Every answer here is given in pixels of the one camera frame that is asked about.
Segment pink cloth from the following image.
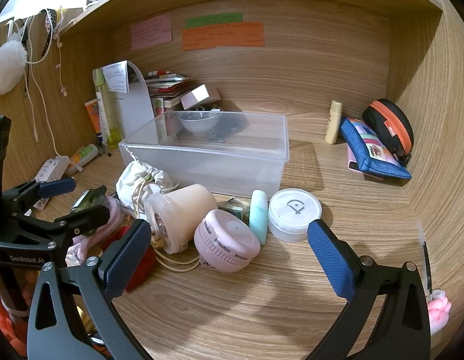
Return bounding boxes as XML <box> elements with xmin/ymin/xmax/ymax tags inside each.
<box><xmin>65</xmin><ymin>197</ymin><xmax>123</xmax><ymax>267</ymax></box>

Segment white drawstring cloth bag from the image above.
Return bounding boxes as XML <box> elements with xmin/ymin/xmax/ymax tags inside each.
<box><xmin>116</xmin><ymin>160</ymin><xmax>177</xmax><ymax>219</ymax></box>

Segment beige cup with clear lid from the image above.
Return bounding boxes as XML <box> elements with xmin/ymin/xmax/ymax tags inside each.
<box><xmin>143</xmin><ymin>184</ymin><xmax>217</xmax><ymax>254</ymax></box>

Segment pink round fan device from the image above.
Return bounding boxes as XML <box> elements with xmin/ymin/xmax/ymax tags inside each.
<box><xmin>194</xmin><ymin>209</ymin><xmax>261</xmax><ymax>273</ymax></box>

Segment white round lidded jar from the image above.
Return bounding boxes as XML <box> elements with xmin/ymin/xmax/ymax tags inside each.
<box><xmin>268</xmin><ymin>189</ymin><xmax>322</xmax><ymax>242</ymax></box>

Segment white power strip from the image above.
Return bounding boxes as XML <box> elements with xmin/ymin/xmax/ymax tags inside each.
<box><xmin>32</xmin><ymin>155</ymin><xmax>71</xmax><ymax>212</ymax></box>

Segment pink plush pen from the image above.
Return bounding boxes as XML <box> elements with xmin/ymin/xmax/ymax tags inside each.
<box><xmin>422</xmin><ymin>241</ymin><xmax>452</xmax><ymax>336</ymax></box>

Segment orange green tube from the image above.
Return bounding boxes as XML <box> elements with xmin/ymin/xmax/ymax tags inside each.
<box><xmin>64</xmin><ymin>144</ymin><xmax>98</xmax><ymax>176</ymax></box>

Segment orange snack packet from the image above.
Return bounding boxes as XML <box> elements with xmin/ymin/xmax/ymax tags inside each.
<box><xmin>85</xmin><ymin>98</ymin><xmax>101</xmax><ymax>135</ymax></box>

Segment yellow-green spray bottle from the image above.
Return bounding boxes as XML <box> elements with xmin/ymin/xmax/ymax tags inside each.
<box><xmin>93</xmin><ymin>68</ymin><xmax>122</xmax><ymax>150</ymax></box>

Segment white curved paper stand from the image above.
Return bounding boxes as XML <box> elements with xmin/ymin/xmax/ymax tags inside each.
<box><xmin>102</xmin><ymin>60</ymin><xmax>154</xmax><ymax>138</ymax></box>

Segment white fluffy pompom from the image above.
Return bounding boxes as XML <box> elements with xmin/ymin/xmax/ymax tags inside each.
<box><xmin>0</xmin><ymin>40</ymin><xmax>27</xmax><ymax>95</ymax></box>

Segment stack of books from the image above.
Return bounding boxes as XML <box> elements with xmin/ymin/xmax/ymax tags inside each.
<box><xmin>145</xmin><ymin>70</ymin><xmax>195</xmax><ymax>116</ymax></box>

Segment clear plastic storage bin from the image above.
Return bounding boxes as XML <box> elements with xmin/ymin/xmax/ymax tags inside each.
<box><xmin>119</xmin><ymin>111</ymin><xmax>290</xmax><ymax>197</ymax></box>

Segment white small box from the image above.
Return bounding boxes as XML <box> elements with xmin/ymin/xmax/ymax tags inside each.
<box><xmin>181</xmin><ymin>84</ymin><xmax>221</xmax><ymax>111</ymax></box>

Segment pink phone under pouch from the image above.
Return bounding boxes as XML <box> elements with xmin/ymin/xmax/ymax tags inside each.
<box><xmin>347</xmin><ymin>146</ymin><xmax>369</xmax><ymax>173</ymax></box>

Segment blue patterned pencil pouch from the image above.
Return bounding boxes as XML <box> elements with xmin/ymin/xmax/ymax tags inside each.
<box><xmin>339</xmin><ymin>117</ymin><xmax>411</xmax><ymax>180</ymax></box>

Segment pink sticky note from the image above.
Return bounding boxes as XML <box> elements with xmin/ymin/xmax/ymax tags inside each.
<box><xmin>130</xmin><ymin>14</ymin><xmax>173</xmax><ymax>51</ymax></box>

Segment black orange zip case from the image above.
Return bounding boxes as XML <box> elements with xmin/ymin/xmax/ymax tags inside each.
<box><xmin>361</xmin><ymin>98</ymin><xmax>414</xmax><ymax>167</ymax></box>

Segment cream lotion bottle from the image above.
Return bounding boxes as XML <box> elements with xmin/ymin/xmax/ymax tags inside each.
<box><xmin>325</xmin><ymin>100</ymin><xmax>343</xmax><ymax>145</ymax></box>

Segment green sticky note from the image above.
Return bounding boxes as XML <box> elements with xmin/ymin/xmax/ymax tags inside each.
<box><xmin>185</xmin><ymin>12</ymin><xmax>243</xmax><ymax>29</ymax></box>

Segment orange sticky note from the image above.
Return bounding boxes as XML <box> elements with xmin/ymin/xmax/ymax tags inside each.
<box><xmin>182</xmin><ymin>22</ymin><xmax>264</xmax><ymax>51</ymax></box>

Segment white charging cable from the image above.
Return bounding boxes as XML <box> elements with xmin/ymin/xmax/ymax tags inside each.
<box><xmin>6</xmin><ymin>6</ymin><xmax>74</xmax><ymax>159</ymax></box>

